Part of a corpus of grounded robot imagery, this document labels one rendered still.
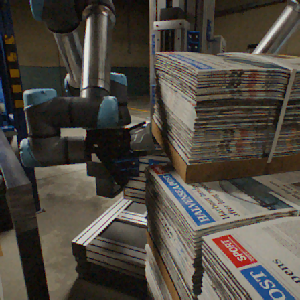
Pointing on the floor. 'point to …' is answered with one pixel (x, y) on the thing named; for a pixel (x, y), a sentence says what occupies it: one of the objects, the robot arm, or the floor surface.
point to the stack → (223, 236)
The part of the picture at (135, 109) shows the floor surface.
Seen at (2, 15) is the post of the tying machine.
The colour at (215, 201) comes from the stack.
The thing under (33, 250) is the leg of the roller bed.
